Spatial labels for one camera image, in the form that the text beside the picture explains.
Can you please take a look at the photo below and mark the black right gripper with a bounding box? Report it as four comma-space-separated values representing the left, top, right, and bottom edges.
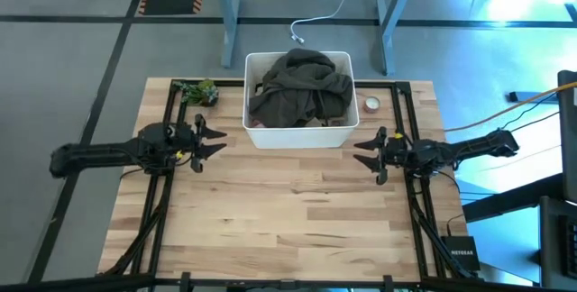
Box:
353, 125, 410, 187

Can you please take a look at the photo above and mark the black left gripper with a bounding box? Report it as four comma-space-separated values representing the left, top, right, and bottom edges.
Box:
172, 113, 228, 174

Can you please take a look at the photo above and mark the dark olive hooded garment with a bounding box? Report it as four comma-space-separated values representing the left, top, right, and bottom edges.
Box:
248, 48, 355, 129

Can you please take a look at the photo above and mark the small candle jar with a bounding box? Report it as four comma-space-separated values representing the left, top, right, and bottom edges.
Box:
362, 96, 381, 114

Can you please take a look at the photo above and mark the small green potted plant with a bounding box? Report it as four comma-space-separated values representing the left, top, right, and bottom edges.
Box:
171, 78, 221, 108

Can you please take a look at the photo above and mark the white plastic bin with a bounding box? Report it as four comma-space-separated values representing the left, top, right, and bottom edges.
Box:
242, 50, 362, 151

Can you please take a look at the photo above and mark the black computer case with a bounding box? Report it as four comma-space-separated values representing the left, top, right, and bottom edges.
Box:
537, 194, 577, 291

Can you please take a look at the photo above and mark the black aluminium table frame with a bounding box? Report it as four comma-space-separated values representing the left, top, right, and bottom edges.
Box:
0, 78, 577, 292

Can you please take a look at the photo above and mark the black cable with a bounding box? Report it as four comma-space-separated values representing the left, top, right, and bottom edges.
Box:
445, 212, 466, 239

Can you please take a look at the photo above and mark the black network switch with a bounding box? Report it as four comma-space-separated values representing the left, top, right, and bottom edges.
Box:
440, 234, 482, 272

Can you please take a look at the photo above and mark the white cable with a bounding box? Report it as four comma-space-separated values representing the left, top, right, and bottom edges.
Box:
288, 0, 353, 45

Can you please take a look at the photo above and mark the orange cable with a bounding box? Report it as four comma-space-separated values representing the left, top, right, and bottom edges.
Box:
443, 81, 577, 133

